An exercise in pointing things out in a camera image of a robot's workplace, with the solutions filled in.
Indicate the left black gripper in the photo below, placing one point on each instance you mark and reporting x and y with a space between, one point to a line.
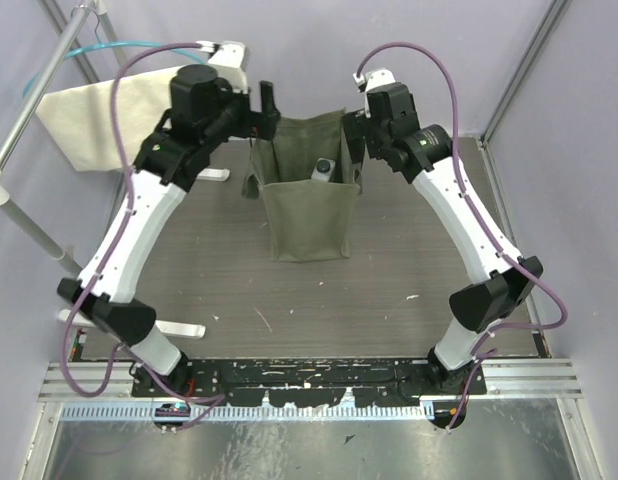
262 118

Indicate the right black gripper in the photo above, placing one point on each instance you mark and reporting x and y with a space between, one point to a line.
356 125

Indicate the white square bottle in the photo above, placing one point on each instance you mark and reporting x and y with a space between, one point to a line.
324 170

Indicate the olive green canvas bag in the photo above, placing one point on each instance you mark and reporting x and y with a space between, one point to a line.
308 220

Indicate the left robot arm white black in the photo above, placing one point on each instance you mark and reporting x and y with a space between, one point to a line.
163 172

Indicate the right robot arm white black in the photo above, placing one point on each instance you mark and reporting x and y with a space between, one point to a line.
496 289

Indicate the cream canvas cloth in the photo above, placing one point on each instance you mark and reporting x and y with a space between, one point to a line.
78 119

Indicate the teal clothes hanger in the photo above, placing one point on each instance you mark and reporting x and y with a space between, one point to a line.
70 53

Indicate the metal clothes rack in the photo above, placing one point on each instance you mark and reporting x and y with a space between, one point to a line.
73 208

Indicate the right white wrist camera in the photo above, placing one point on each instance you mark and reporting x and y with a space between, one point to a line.
366 82

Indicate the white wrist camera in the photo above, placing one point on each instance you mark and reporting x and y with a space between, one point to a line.
366 82
229 59

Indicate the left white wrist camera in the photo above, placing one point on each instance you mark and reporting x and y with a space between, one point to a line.
229 59

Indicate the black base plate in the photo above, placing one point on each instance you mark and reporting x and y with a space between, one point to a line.
312 382

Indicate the grey slotted cable duct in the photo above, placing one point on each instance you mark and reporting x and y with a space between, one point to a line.
149 411

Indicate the aluminium rail front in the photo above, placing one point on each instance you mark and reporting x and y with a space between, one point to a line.
519 378

